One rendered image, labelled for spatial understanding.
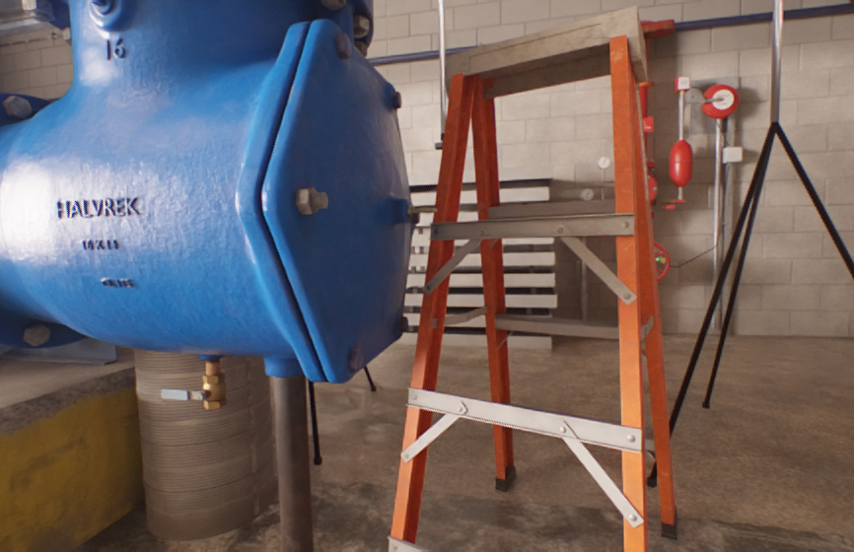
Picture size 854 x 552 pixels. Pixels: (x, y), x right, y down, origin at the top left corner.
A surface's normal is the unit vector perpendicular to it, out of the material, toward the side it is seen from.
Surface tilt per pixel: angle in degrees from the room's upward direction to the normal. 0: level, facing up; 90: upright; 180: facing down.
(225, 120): 66
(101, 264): 108
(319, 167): 87
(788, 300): 90
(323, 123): 84
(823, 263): 90
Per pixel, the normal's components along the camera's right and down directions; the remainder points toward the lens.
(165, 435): -0.20, 0.07
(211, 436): 0.44, 0.06
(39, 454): 0.97, 0.00
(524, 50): -0.51, 0.04
